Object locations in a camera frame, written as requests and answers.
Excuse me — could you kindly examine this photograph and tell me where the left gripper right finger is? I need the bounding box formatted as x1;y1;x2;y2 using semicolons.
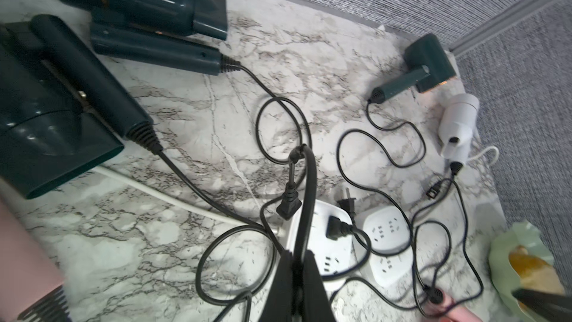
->
302;251;336;322

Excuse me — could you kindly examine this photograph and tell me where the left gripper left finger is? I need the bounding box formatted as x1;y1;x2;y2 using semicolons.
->
259;250;293;322

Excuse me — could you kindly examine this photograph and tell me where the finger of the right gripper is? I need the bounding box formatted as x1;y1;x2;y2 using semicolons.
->
512;289;571;321

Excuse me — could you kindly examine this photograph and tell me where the black cord with plug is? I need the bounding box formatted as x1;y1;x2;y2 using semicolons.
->
151;64;314;322

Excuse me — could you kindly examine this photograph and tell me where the black dryer power cord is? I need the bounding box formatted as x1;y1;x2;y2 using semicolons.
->
287;144;319;269

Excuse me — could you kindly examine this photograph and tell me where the orange bread slice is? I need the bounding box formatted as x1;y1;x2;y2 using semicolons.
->
509;246;565;295

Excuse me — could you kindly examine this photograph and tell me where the left white power strip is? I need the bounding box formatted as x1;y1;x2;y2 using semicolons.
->
278;200;353;275

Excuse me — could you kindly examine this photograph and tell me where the white power strip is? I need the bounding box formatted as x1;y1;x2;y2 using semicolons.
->
278;200;353;275
362;207;413;287

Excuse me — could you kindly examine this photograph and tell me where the green wavy plate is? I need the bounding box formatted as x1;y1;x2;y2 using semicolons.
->
488;221;571;321

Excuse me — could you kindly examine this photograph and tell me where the right white power strip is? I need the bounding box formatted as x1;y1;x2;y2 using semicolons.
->
362;207;413;287

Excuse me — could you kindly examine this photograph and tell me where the pink dryer front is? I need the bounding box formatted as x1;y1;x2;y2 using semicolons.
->
422;288;482;322

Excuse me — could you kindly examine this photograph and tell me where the pink dryer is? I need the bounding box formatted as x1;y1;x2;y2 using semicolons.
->
1;204;71;321
422;288;482;322

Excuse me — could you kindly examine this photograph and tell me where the white folded hair dryer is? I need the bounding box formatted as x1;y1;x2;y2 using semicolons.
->
438;93;480;177

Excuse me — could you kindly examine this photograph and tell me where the pink dryer left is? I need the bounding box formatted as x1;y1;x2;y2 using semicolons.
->
1;204;71;321

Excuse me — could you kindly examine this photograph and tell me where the green dryer copper nozzle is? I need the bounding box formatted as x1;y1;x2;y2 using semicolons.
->
367;34;456;104

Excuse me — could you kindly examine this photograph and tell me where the dark green dryer folded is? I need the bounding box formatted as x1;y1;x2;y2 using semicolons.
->
1;14;162;199

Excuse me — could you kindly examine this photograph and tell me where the dark green dryer back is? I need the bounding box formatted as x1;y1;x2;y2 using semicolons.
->
61;0;242;75

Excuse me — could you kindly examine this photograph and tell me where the white dryer black cord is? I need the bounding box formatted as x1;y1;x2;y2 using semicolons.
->
410;162;485;318

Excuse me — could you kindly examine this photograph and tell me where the green dryer black cord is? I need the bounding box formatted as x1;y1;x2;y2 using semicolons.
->
336;100;428;258

